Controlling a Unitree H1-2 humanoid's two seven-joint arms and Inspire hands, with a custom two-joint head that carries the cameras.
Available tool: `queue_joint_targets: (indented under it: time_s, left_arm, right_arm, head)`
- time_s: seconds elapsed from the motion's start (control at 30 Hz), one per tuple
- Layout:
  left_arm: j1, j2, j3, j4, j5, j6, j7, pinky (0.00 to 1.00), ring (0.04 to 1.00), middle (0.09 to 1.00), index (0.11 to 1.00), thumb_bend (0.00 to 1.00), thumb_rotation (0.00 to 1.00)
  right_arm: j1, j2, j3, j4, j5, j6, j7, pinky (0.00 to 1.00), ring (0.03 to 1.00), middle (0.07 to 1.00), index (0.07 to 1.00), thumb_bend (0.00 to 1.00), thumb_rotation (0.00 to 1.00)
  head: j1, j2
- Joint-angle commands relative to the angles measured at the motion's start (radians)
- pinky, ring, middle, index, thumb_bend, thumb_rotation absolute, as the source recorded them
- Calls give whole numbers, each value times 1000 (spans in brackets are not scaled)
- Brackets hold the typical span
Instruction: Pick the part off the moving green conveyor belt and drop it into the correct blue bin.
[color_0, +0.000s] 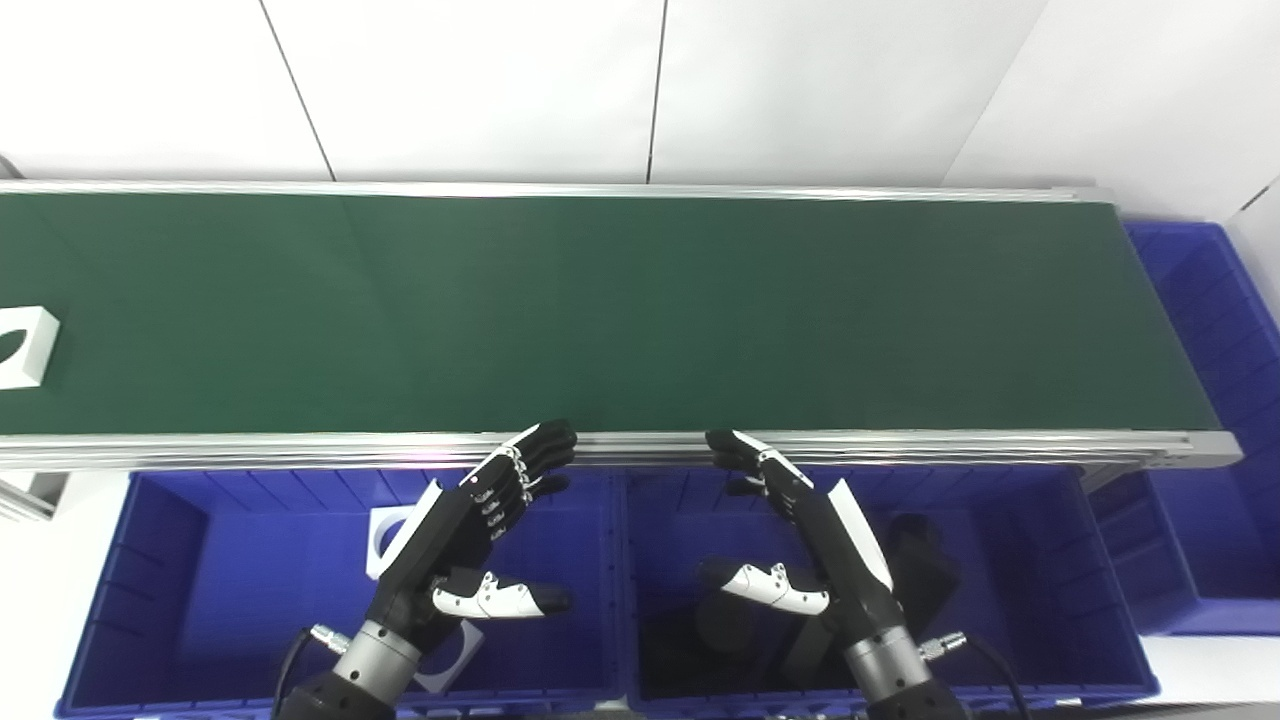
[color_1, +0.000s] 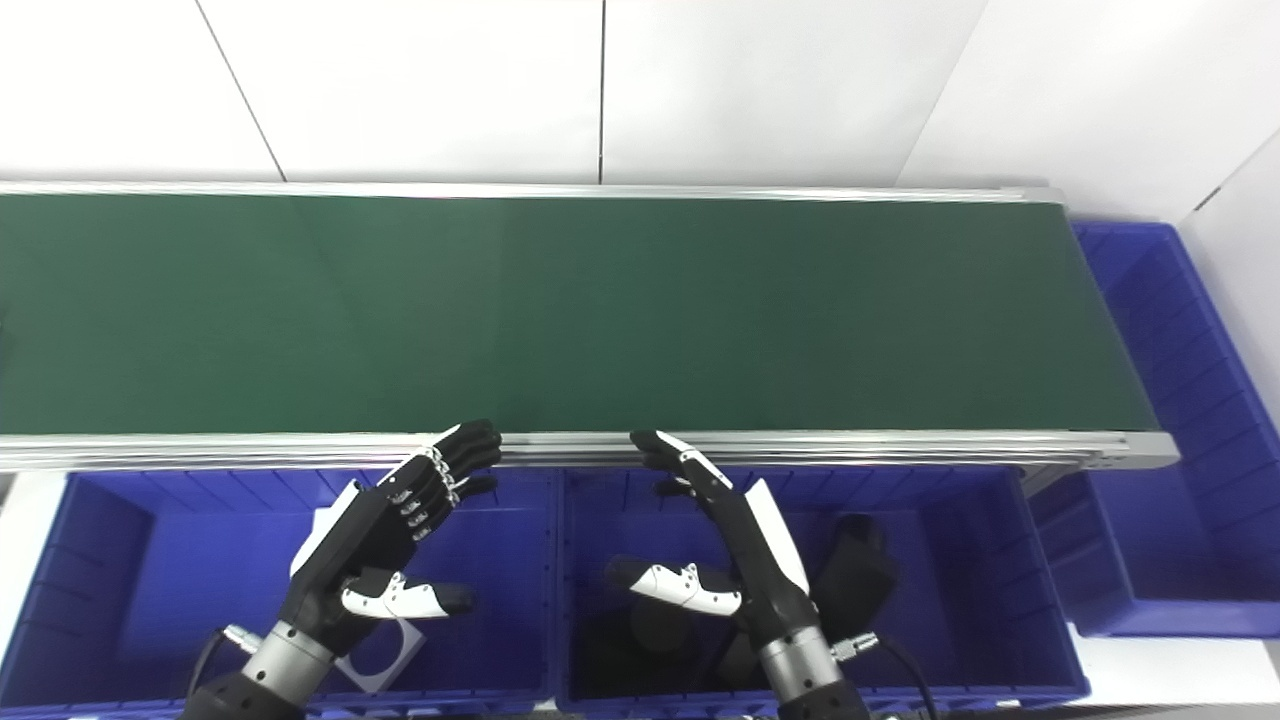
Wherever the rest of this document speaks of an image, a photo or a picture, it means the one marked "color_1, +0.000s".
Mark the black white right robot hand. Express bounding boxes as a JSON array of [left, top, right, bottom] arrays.
[[605, 430, 823, 653]]

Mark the blue plastic bin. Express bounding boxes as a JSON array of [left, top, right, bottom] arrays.
[[1030, 220, 1280, 641], [555, 465, 1091, 716], [0, 468, 561, 720]]

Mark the large black part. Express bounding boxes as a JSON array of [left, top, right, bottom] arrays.
[[808, 513, 899, 641]]

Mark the green conveyor belt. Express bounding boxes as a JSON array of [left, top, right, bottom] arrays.
[[0, 193, 1161, 436], [0, 180, 1181, 496]]

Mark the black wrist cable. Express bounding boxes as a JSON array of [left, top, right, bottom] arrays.
[[830, 630, 941, 720], [185, 625, 263, 701]]

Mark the white square part round hole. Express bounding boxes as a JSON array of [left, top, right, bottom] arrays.
[[335, 618, 426, 693]]

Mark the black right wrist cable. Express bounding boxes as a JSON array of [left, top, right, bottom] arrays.
[[830, 630, 941, 720]]

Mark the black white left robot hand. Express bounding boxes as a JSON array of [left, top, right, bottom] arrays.
[[280, 420, 503, 657]]

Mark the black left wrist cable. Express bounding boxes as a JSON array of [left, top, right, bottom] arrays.
[[185, 625, 263, 701]]

